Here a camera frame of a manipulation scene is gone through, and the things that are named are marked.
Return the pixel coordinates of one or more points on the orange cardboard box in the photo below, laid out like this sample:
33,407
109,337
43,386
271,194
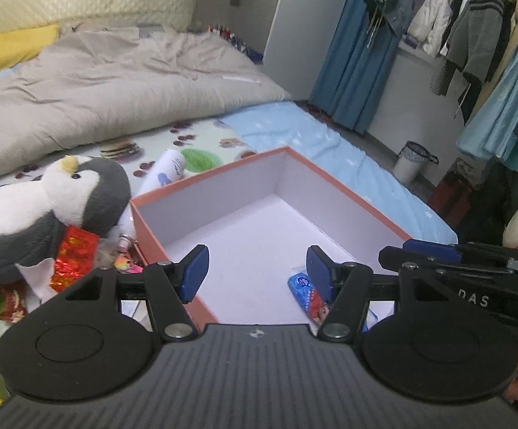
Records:
250,219

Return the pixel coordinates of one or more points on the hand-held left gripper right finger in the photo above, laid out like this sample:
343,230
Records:
319,272

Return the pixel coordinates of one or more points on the colourful candy wrapper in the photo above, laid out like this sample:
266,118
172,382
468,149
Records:
127,266

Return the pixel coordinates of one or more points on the grey striped sweater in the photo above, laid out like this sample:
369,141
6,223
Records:
478,31

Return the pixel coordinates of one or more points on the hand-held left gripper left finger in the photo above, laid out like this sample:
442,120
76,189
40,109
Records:
195,272

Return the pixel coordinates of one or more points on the grey white penguin plush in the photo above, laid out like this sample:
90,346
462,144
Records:
85,192

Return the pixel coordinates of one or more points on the white cabinet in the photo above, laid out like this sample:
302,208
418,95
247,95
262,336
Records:
299,31

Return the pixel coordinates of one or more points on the row of small bottles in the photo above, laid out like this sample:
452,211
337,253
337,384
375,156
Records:
236,40

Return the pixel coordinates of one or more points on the small glass bottle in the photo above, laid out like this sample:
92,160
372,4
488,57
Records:
125,242

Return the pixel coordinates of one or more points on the blue curtain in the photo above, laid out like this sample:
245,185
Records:
352,62

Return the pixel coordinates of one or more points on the yellow pillow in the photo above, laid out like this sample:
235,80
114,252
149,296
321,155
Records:
9,49

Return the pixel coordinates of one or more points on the small red foil packet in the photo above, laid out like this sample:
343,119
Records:
13,306

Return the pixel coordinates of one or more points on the red foil tea packet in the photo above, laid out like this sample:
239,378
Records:
73,254

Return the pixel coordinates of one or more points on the white tube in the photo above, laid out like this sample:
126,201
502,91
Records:
165,170

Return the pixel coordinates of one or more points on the fruit printed bed sheet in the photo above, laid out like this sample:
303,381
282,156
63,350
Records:
205,132

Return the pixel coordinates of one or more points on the blue red snack packet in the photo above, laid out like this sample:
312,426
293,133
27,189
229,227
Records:
303,295

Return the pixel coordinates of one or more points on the white trash bin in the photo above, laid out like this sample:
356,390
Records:
408,167

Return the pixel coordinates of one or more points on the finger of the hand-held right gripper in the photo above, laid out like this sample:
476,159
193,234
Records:
433,250
393,258

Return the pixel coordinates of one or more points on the dark red stool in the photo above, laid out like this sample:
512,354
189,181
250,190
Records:
451,196

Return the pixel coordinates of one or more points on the grey duvet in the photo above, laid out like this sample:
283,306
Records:
107,89

